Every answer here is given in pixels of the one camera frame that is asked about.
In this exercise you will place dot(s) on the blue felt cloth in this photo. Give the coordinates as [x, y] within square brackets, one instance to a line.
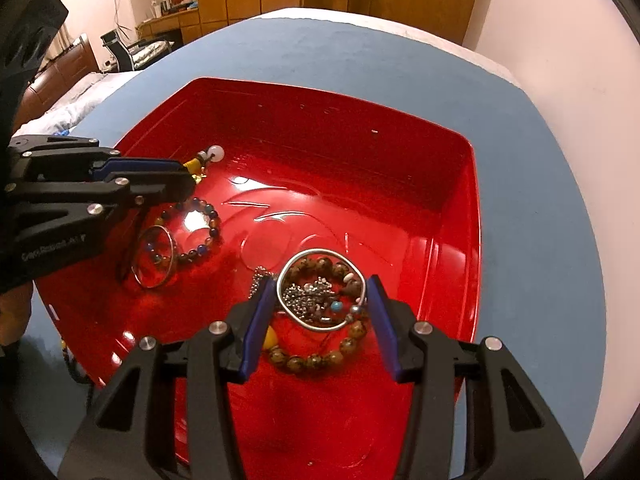
[530, 210]

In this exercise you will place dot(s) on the thin silver bangle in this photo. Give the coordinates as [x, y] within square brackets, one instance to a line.
[320, 252]

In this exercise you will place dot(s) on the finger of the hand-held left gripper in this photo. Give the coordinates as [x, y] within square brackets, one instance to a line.
[165, 187]
[140, 165]

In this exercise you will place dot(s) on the red plastic tray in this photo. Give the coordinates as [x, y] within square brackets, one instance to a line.
[350, 185]

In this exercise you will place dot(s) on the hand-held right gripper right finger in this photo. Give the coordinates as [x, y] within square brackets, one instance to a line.
[387, 330]

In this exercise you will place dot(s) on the white duvet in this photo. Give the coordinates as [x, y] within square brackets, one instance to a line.
[80, 97]

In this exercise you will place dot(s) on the grey metal bangle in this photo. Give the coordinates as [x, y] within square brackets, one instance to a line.
[172, 255]

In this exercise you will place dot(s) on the wooden desk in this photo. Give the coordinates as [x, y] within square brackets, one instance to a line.
[172, 22]

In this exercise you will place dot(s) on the black office chair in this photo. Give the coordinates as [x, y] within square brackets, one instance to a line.
[120, 50]

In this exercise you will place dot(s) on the brown wooden headboard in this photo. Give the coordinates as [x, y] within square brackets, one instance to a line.
[55, 80]

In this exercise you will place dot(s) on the person's left hand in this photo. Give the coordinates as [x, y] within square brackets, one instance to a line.
[15, 312]

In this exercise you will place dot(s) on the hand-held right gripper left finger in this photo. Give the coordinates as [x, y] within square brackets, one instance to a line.
[257, 330]

